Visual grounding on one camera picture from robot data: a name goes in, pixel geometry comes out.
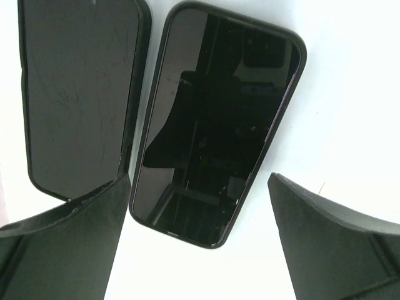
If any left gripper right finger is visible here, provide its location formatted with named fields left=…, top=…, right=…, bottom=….
left=268, top=173, right=399, bottom=299

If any black phone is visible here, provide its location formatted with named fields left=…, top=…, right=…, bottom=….
left=129, top=1, right=307, bottom=249
left=18, top=0, right=152, bottom=201

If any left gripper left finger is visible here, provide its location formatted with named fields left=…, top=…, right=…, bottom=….
left=1, top=175, right=130, bottom=299

